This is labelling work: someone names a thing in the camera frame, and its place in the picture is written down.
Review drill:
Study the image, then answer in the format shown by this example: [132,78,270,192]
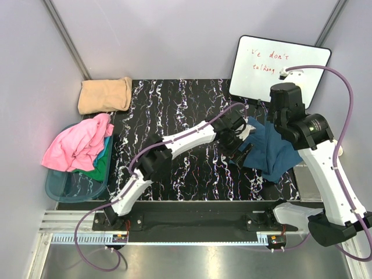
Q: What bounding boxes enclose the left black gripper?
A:
[216,130,252,168]

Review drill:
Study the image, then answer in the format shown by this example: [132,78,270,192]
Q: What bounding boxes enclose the blue t shirt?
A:
[238,116,302,183]

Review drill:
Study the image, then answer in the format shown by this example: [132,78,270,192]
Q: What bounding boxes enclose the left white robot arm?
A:
[103,112,256,230]

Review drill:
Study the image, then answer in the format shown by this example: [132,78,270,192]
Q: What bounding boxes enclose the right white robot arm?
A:
[264,83,371,247]

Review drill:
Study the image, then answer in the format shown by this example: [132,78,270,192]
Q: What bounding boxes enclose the white whiteboard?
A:
[229,35,332,102]

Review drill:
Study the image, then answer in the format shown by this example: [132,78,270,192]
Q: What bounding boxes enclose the grey setup guide booklet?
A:
[293,162,322,202]

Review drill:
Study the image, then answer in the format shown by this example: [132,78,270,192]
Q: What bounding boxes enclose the green t shirt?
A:
[72,148,109,182]

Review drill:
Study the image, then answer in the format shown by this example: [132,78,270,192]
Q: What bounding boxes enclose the folded beige t shirt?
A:
[78,77,133,115]

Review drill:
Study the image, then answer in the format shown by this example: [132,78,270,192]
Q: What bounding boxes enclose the pink t shirt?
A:
[41,113,114,172]

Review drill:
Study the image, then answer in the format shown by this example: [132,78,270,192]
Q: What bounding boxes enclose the teal plastic basket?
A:
[45,136,113,203]

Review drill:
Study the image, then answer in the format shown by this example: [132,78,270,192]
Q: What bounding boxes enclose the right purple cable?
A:
[244,65,371,262]

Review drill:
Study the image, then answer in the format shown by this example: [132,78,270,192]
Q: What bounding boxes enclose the purple cable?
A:
[74,101,248,273]
[244,65,371,262]

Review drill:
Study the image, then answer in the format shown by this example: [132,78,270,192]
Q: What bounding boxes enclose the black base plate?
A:
[92,201,283,231]

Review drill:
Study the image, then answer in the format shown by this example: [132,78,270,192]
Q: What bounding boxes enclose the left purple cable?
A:
[74,101,248,273]

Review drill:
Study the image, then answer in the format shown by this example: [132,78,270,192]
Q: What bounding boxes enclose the aluminium rail frame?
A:
[27,209,371,278]

